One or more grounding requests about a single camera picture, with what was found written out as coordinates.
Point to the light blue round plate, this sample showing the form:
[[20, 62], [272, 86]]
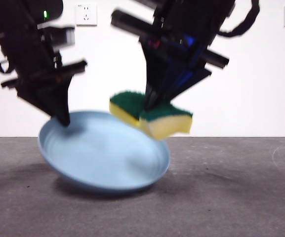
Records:
[[102, 155]]

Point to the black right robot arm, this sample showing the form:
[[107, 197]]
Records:
[[194, 7]]

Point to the yellow sponge with green pad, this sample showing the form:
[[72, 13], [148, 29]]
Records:
[[162, 123]]

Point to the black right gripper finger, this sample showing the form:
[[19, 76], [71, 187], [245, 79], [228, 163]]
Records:
[[157, 66], [181, 81]]

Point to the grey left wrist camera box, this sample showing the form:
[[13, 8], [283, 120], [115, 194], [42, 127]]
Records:
[[60, 35]]

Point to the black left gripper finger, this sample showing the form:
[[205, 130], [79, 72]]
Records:
[[41, 98], [64, 106]]

